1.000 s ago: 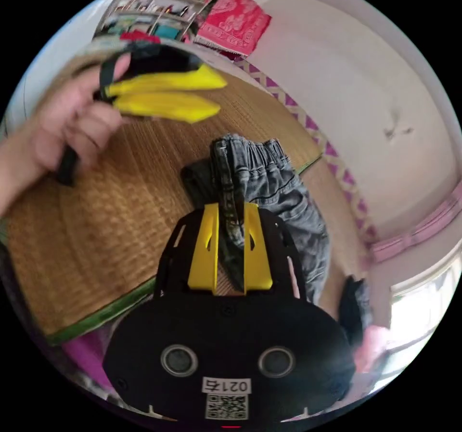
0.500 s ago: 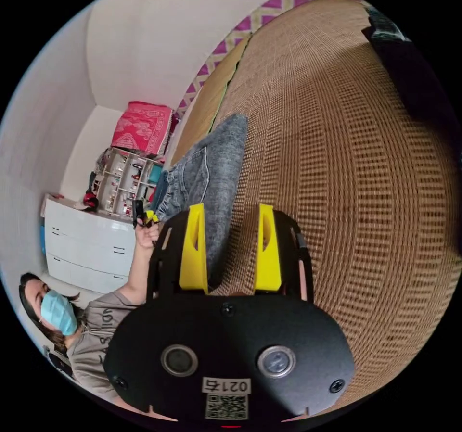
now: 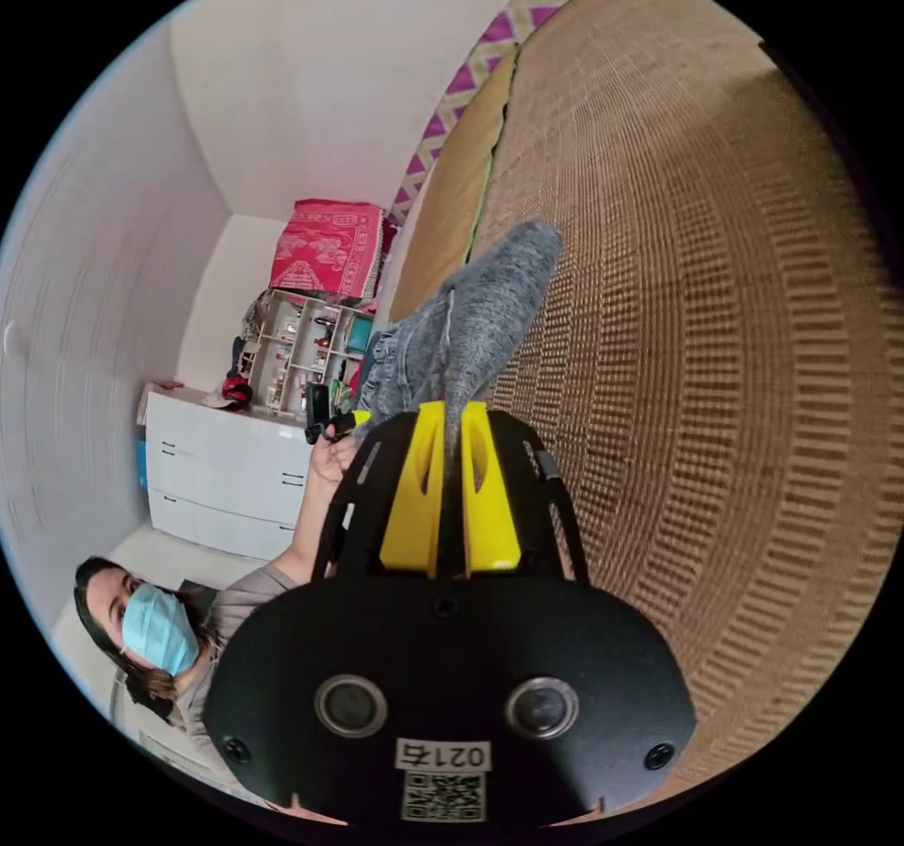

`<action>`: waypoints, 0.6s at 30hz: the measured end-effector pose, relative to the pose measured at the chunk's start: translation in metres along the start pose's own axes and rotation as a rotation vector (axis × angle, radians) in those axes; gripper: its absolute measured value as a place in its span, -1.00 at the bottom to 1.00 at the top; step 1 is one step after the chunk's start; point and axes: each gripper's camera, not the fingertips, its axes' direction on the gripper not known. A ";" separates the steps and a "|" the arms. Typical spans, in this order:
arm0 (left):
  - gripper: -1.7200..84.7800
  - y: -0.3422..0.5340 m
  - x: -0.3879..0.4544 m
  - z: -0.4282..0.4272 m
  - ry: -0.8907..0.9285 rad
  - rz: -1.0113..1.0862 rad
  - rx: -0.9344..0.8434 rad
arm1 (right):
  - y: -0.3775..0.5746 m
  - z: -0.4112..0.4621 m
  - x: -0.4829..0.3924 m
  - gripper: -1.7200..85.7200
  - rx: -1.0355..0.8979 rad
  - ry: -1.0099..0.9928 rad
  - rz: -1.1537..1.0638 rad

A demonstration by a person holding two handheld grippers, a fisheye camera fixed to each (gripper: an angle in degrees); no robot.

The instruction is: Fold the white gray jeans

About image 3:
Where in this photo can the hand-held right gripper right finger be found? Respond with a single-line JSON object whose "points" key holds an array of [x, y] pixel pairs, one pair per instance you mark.
{"points": [[492, 528]]}

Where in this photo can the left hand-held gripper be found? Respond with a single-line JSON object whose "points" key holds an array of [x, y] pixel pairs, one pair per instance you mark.
{"points": [[341, 425]]}

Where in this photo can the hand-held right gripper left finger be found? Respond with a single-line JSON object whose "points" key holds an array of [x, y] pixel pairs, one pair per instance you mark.
{"points": [[412, 507]]}

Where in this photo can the white gray jeans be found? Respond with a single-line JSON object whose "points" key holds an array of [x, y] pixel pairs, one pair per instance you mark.
{"points": [[487, 302]]}

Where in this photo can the person's left forearm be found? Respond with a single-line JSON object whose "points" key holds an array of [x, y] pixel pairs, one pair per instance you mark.
{"points": [[316, 521]]}

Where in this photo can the person's left hand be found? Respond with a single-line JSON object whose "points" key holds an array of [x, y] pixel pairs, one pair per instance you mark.
{"points": [[330, 463]]}

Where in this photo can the cream open shelf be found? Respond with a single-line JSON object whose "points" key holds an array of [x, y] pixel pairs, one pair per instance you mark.
{"points": [[304, 344]]}

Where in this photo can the white drawer cupboard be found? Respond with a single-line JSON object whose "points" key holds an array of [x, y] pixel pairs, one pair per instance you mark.
{"points": [[226, 478]]}

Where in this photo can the bed with woven mat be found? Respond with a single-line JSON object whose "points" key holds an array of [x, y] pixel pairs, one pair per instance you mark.
{"points": [[706, 365]]}

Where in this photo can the person's body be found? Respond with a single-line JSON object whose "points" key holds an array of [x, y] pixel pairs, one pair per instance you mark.
{"points": [[159, 630]]}

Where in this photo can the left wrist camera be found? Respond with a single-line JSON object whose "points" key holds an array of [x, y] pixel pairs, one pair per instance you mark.
{"points": [[317, 411]]}

